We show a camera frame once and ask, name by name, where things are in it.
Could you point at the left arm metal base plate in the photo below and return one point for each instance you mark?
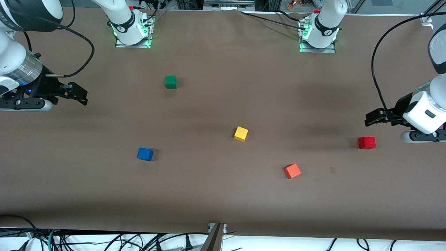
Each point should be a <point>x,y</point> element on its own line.
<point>318,50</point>

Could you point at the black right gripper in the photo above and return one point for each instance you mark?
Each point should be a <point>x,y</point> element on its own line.
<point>44,86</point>

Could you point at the aluminium frame rail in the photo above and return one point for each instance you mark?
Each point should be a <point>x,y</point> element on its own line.
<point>228,3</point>

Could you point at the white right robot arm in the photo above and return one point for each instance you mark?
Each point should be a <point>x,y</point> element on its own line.
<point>15,55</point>

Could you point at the red wooden block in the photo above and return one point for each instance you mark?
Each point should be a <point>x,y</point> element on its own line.
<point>366,143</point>

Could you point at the blue wooden block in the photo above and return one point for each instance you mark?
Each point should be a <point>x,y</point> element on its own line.
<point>144,154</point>

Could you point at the small metal bracket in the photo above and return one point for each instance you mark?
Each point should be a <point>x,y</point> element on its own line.
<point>223,228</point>

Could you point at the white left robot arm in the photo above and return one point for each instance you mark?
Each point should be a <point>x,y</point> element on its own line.
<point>325,28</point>

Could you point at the dark slanted post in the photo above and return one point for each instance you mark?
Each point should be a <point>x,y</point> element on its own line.
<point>212,238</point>

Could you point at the orange wooden block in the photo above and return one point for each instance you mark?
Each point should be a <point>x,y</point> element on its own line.
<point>292,171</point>

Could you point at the yellow wooden block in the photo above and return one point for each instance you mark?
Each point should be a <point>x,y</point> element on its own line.
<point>240,134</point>

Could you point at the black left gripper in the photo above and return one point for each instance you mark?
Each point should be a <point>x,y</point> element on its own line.
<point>400,106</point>

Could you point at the aluminium corner bracket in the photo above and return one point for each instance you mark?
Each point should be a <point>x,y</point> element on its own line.
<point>425,19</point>

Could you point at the green wooden block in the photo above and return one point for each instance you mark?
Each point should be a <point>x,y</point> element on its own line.
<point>170,82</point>

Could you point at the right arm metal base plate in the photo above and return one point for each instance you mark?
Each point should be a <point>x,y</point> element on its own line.
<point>134,44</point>

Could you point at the brown table cover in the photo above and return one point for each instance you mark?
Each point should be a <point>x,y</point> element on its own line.
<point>223,195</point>

